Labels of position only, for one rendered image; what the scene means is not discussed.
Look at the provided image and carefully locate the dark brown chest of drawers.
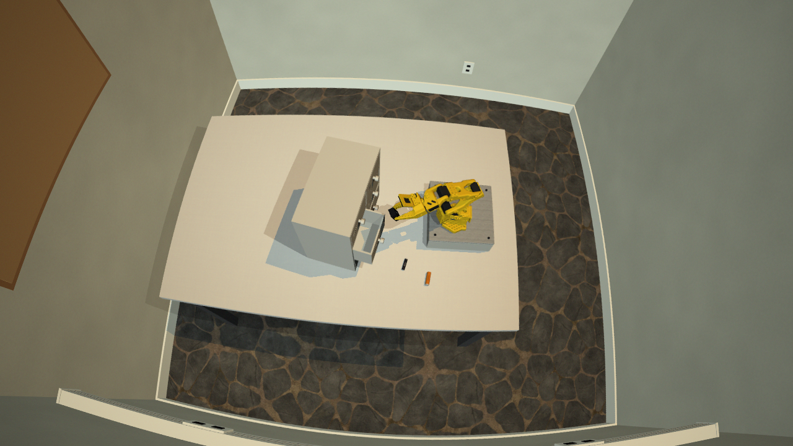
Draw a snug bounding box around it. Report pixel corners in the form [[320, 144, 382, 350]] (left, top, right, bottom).
[[291, 136, 380, 271]]

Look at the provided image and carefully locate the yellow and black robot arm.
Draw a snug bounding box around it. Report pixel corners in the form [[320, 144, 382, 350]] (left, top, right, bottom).
[[423, 179, 484, 233]]

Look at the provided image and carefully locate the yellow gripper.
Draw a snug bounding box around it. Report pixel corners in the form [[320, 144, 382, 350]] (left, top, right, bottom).
[[393, 193, 427, 220]]

